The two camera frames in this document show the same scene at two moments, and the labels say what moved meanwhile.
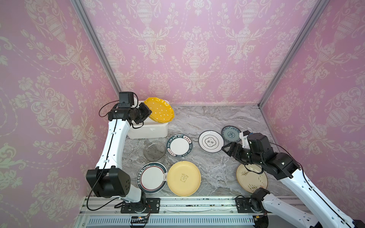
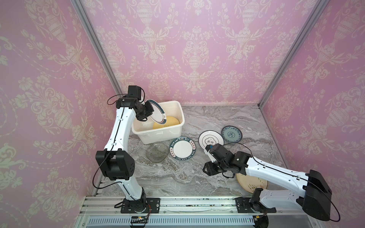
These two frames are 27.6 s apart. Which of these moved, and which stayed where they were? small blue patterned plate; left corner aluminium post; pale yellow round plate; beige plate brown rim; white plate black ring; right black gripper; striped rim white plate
Moved: pale yellow round plate; right black gripper; striped rim white plate
Stayed: beige plate brown rim; small blue patterned plate; left corner aluminium post; white plate black ring
